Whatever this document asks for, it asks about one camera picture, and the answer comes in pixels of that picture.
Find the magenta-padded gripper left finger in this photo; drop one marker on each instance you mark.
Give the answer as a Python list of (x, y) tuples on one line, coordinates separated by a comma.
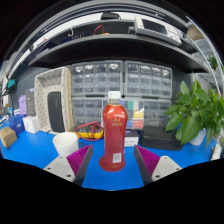
[(75, 163)]

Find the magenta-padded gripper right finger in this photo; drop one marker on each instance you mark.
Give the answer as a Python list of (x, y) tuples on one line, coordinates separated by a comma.
[(151, 163)]

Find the red drink bottle white cap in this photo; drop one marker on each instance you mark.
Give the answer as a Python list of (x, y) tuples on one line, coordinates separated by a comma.
[(115, 130)]

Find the white cup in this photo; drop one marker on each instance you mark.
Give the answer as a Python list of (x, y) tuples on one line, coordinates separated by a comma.
[(65, 144)]

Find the black soft pouch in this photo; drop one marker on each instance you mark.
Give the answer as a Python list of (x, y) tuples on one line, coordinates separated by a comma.
[(160, 138)]

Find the black oblong speaker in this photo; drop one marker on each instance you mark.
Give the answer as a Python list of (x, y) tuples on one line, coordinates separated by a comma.
[(56, 111)]

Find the white cardboard box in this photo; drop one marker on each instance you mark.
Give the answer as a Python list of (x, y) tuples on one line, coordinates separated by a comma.
[(31, 124)]

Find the green potted plant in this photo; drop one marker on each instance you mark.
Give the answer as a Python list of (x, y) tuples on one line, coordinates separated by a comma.
[(190, 113)]

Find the blue box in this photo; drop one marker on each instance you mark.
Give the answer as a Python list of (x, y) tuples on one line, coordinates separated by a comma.
[(16, 125)]

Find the brown cardboard box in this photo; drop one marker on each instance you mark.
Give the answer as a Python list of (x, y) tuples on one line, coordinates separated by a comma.
[(7, 136)]

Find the grey box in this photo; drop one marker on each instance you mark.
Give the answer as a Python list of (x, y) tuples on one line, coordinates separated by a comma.
[(30, 102)]

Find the purple box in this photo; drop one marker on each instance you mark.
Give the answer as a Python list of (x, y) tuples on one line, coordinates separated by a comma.
[(22, 105)]

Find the beige perforated tray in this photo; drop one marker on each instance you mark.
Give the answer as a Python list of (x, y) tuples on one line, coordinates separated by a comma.
[(50, 80)]

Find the small teal box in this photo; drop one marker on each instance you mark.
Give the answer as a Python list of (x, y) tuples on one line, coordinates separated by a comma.
[(11, 83)]

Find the white metal shelf rack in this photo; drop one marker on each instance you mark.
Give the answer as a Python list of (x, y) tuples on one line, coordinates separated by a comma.
[(210, 63)]

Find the black workbench shelf unit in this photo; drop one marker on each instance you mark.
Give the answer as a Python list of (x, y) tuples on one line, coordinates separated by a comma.
[(116, 46)]

